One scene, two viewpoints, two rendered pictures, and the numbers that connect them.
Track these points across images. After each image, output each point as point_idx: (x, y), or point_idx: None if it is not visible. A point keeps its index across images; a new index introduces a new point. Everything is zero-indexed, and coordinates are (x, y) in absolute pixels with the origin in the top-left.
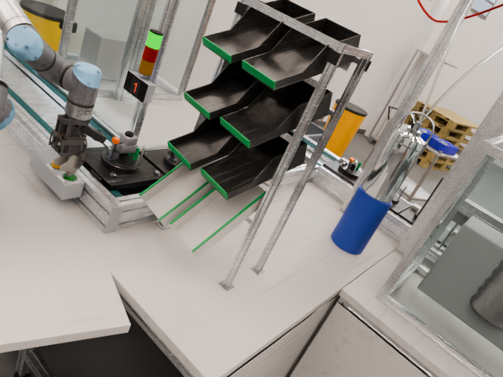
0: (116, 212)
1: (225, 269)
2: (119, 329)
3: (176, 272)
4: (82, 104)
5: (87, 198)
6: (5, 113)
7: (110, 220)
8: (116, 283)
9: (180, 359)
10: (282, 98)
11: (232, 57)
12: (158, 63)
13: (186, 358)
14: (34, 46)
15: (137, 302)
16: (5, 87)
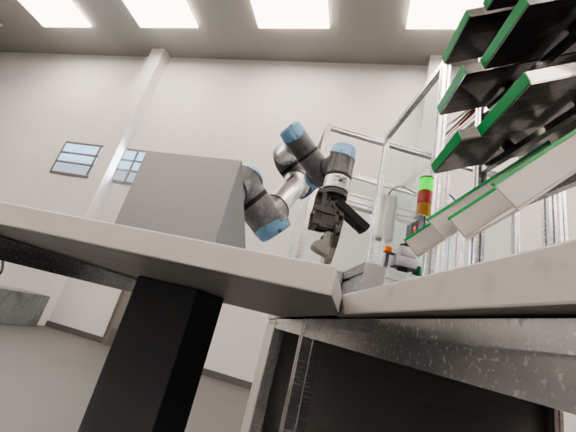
0: (374, 272)
1: None
2: (306, 271)
3: None
4: (336, 169)
5: (344, 288)
6: (279, 215)
7: (365, 284)
8: (347, 303)
9: (510, 297)
10: None
11: (470, 11)
12: (435, 207)
13: (533, 258)
14: (297, 125)
15: (375, 287)
16: (285, 204)
